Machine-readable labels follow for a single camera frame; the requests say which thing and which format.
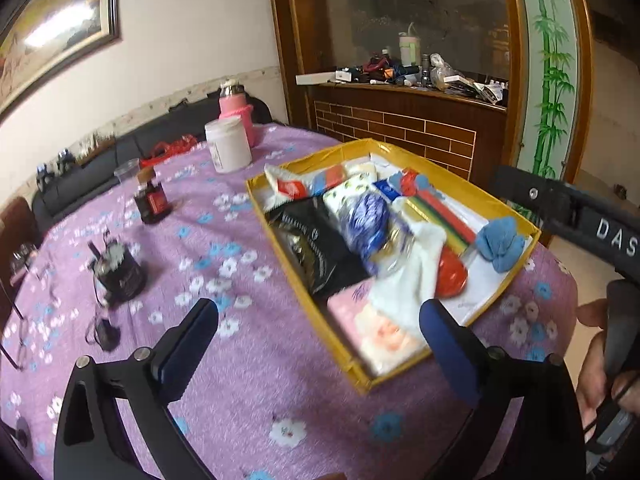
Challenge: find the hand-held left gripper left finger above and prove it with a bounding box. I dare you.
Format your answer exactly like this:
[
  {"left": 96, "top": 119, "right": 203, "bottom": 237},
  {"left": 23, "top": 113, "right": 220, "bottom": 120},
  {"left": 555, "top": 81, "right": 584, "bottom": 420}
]
[{"left": 52, "top": 298, "right": 220, "bottom": 480}]

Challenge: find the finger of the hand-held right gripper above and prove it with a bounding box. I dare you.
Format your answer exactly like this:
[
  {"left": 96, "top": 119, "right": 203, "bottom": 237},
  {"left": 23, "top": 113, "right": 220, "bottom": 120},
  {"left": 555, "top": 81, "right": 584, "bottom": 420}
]
[{"left": 492, "top": 165, "right": 574, "bottom": 234}]

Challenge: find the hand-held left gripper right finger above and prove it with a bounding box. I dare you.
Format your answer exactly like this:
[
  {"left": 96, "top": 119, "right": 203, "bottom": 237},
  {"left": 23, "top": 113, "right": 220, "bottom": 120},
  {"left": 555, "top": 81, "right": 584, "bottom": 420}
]
[{"left": 419, "top": 298, "right": 586, "bottom": 480}]

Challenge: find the blue sock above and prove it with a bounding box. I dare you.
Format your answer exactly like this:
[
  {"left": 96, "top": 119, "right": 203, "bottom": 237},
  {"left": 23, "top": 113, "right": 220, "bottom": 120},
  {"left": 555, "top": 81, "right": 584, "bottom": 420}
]
[{"left": 475, "top": 217, "right": 533, "bottom": 273}]

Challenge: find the pink tissue pack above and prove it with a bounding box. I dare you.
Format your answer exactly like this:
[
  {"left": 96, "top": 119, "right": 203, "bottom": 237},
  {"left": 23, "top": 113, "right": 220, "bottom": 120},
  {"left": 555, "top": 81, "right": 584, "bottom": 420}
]
[{"left": 327, "top": 280, "right": 433, "bottom": 376}]

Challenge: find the red shiny pouch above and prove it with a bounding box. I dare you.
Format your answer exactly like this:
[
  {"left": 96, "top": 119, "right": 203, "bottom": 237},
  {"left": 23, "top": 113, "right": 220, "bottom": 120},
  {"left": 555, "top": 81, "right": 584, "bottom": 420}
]
[{"left": 437, "top": 247, "right": 471, "bottom": 296}]

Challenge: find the white sock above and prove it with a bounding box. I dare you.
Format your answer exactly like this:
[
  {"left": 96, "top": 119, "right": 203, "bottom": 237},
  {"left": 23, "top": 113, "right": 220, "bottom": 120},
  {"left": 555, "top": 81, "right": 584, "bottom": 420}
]
[{"left": 370, "top": 222, "right": 446, "bottom": 331}]

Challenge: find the multicolour sponge pack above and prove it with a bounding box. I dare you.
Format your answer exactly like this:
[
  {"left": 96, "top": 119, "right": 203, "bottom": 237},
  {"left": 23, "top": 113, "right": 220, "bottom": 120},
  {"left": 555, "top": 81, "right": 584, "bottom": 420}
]
[{"left": 407, "top": 195, "right": 476, "bottom": 261}]

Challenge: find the yellow tray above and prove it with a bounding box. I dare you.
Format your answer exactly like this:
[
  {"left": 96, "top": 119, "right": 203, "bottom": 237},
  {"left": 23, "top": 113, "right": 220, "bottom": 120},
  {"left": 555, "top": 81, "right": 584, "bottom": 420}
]
[{"left": 245, "top": 138, "right": 542, "bottom": 395}]

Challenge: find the blue white patterned pouch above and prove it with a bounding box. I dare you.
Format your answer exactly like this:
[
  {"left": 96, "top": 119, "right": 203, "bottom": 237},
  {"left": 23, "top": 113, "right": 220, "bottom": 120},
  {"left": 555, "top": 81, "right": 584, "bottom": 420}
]
[{"left": 345, "top": 192, "right": 392, "bottom": 261}]

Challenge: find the black gold-print snack packet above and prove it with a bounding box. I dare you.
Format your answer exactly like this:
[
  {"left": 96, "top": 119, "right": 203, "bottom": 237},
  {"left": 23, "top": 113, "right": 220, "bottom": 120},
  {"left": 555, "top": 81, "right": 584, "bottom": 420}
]
[{"left": 267, "top": 197, "right": 371, "bottom": 296}]

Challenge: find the white plastic packet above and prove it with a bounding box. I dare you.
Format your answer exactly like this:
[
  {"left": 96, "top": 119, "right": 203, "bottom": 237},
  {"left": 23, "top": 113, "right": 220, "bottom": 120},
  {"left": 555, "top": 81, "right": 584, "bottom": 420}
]
[{"left": 345, "top": 157, "right": 377, "bottom": 181}]

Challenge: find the white red-label packet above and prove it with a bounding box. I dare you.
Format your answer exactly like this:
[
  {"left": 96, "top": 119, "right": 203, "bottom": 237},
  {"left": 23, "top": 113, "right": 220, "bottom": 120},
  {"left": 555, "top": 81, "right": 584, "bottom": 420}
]
[{"left": 265, "top": 165, "right": 316, "bottom": 208}]

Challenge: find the red blue sponge pack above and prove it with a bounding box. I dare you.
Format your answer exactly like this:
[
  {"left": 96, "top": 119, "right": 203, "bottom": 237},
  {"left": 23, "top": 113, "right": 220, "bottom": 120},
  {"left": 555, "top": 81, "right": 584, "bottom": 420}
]
[{"left": 309, "top": 166, "right": 347, "bottom": 196}]

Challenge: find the person's right hand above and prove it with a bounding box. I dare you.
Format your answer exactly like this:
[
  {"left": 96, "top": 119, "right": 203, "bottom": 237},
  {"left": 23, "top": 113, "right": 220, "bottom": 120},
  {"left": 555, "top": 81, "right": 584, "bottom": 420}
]
[{"left": 575, "top": 299, "right": 640, "bottom": 431}]

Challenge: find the purple floral tablecloth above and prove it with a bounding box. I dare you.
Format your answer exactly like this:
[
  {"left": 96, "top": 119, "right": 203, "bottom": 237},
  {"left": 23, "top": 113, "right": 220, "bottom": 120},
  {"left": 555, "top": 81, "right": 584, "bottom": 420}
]
[{"left": 0, "top": 122, "right": 578, "bottom": 480}]

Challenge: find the small black device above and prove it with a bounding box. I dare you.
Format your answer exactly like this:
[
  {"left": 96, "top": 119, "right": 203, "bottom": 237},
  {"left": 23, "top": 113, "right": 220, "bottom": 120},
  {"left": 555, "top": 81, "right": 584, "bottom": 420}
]
[{"left": 87, "top": 317, "right": 121, "bottom": 352}]

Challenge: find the black round container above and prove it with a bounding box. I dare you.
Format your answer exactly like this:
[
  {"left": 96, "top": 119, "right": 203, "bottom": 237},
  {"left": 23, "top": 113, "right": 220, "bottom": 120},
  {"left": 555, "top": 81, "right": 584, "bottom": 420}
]
[{"left": 87, "top": 240, "right": 147, "bottom": 306}]

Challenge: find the bamboo print glass panel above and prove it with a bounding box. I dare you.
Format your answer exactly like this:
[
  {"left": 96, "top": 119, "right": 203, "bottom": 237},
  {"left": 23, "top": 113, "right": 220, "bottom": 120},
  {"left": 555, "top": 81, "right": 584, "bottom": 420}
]
[{"left": 515, "top": 0, "right": 581, "bottom": 181}]

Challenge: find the pile of counter clutter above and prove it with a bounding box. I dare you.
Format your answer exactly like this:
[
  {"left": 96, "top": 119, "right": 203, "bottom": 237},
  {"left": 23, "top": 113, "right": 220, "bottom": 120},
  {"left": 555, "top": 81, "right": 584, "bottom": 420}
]
[{"left": 335, "top": 52, "right": 508, "bottom": 108}]

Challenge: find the wooden brick-pattern counter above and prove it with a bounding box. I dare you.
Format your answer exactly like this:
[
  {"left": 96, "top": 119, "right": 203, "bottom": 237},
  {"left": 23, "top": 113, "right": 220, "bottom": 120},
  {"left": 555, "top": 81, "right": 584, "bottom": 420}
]
[{"left": 312, "top": 82, "right": 508, "bottom": 187}]

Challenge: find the dark red-label bottle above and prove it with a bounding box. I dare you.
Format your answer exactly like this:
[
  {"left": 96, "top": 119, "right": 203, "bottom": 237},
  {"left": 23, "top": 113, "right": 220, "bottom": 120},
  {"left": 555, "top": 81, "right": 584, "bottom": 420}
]
[{"left": 134, "top": 170, "right": 173, "bottom": 225}]

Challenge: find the clear plastic cup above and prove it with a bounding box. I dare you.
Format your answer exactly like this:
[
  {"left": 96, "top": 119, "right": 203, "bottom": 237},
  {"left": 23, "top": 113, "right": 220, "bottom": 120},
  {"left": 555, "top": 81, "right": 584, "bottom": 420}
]
[{"left": 114, "top": 158, "right": 141, "bottom": 186}]

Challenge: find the white green bottle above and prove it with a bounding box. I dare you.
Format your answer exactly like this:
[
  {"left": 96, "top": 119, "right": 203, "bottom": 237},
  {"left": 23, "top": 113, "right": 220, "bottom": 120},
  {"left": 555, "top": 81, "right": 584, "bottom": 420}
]
[{"left": 398, "top": 32, "right": 418, "bottom": 67}]

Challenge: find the black sofa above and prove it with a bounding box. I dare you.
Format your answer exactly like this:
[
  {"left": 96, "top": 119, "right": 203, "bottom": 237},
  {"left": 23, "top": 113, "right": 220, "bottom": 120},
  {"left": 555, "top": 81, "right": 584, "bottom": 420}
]
[{"left": 32, "top": 95, "right": 273, "bottom": 216}]

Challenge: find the red plastic bag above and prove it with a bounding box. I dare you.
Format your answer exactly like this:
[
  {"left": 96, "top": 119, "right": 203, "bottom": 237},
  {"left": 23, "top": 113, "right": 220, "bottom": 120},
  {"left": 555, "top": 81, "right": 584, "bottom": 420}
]
[{"left": 140, "top": 135, "right": 198, "bottom": 168}]

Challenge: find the white plastic jar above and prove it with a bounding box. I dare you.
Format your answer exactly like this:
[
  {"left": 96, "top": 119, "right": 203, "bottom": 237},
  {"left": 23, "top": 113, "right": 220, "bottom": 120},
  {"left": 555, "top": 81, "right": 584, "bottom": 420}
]
[{"left": 205, "top": 116, "right": 252, "bottom": 173}]

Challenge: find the brown leather chair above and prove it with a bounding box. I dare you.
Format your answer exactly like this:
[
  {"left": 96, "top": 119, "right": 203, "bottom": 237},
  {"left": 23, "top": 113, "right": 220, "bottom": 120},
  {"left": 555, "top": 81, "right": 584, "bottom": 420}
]
[{"left": 0, "top": 197, "right": 42, "bottom": 311}]

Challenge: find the pink water bottle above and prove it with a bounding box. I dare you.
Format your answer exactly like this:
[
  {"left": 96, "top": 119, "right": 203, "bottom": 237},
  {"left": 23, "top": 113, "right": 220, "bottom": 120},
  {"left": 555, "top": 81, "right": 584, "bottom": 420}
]
[{"left": 217, "top": 79, "right": 257, "bottom": 148}]

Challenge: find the wooden partition frame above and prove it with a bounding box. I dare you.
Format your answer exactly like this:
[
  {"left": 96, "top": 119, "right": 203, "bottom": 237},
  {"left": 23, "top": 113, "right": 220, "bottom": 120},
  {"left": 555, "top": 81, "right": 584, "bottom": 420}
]
[{"left": 267, "top": 0, "right": 596, "bottom": 181}]

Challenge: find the framed wall painting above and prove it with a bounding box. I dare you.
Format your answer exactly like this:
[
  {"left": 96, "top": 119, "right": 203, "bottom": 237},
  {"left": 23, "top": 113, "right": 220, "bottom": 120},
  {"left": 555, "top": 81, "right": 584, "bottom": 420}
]
[{"left": 0, "top": 0, "right": 121, "bottom": 116}]

